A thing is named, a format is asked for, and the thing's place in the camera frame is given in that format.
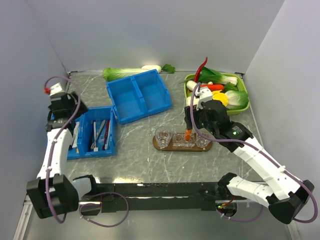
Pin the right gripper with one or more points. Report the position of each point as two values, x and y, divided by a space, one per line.
187 118

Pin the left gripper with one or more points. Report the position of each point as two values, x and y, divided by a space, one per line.
82 110

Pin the orange toothpaste tube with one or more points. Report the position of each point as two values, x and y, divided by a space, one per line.
188 133

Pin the clear plastic tray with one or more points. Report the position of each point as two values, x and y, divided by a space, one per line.
182 141

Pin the clear faceted plastic cup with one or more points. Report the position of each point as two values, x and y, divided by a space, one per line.
163 136

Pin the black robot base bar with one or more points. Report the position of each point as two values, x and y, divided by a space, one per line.
115 197

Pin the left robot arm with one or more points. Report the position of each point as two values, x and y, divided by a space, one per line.
51 193

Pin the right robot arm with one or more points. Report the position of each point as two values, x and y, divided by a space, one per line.
282 193

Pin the wooden oval tray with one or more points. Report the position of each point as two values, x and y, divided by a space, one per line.
170 147

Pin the grey toothbrush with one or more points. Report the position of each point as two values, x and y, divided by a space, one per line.
98 132

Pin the red toothbrush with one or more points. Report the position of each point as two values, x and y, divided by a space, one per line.
106 134

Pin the white toothbrush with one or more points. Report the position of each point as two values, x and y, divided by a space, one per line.
94 144

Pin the white corn toy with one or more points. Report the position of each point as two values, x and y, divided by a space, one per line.
190 85

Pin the yellow napa cabbage toy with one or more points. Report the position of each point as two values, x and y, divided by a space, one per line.
216 95

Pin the orange carrot toy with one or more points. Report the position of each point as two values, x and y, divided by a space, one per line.
213 87

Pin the red chili pepper toy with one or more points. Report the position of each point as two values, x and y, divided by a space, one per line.
198 72

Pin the green bok choy toy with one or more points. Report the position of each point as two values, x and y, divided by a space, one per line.
207 75

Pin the blue bin with toiletries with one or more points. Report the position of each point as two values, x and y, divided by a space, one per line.
86 134

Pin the green vegetable basket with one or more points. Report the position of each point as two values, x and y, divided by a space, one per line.
240 86

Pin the green white cabbage toy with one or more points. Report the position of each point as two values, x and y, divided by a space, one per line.
237 100

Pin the green leaf toy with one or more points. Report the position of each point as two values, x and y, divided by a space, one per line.
168 68

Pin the blue bin with cups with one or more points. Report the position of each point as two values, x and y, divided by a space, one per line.
138 96

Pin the green napa cabbage toy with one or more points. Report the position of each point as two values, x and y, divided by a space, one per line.
111 74

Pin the white radish toy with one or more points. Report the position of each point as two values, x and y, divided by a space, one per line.
152 67

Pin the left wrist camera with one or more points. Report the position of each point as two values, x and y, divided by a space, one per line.
55 89

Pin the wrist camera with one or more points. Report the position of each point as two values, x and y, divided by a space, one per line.
202 95
55 89

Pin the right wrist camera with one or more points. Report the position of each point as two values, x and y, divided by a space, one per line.
202 95

